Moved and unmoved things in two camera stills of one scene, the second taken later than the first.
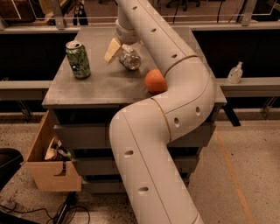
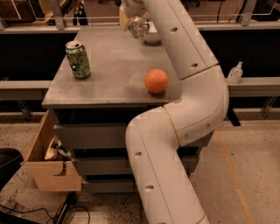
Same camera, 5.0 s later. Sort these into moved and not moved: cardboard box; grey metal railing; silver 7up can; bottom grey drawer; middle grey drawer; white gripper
Moved: silver 7up can; white gripper
Not moved: cardboard box; grey metal railing; bottom grey drawer; middle grey drawer
